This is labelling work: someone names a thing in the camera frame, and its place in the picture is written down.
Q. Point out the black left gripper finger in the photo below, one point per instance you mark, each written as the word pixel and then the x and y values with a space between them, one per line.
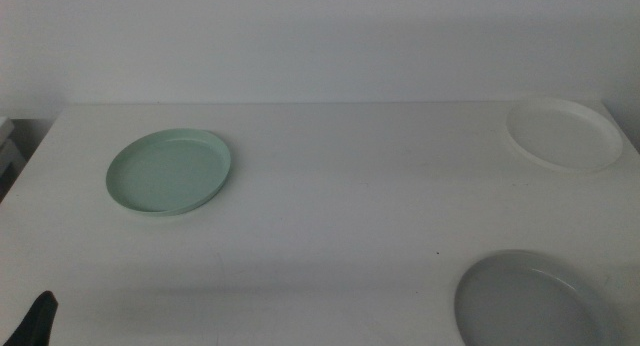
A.
pixel 36 318

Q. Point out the mint green shallow bowl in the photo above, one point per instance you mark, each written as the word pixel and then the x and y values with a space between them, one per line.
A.
pixel 167 173

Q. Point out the grey shallow bowl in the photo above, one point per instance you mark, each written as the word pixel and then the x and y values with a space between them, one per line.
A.
pixel 525 306

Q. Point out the white shallow bowl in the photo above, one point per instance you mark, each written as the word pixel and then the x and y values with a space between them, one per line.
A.
pixel 562 136

